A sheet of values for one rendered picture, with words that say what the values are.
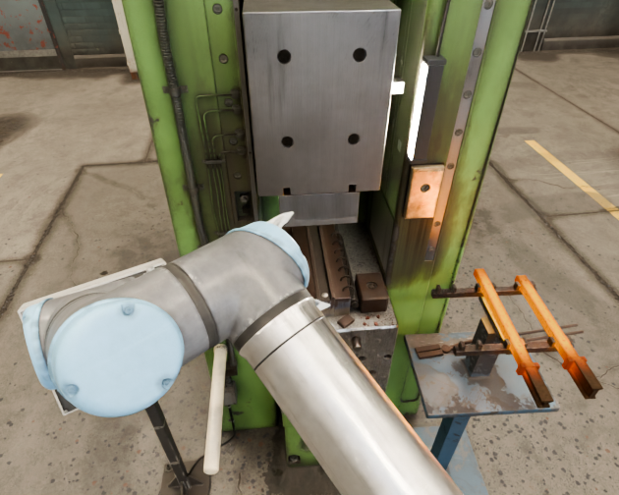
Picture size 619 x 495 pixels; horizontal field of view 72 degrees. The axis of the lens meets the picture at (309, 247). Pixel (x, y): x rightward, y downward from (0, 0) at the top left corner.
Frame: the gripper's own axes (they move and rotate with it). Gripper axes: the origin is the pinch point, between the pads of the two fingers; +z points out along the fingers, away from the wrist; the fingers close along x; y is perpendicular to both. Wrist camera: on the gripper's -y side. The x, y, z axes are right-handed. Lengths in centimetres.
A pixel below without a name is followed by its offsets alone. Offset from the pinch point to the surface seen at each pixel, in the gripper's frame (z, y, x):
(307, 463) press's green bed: 42, -125, -71
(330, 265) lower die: 46, -59, 2
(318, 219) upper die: 28.6, -32.5, 12.2
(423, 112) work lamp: 53, -9, 26
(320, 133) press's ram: 25.0, -14.9, 27.3
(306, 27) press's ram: 19.0, -0.5, 42.1
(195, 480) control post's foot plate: 1, -143, -58
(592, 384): 64, -5, -49
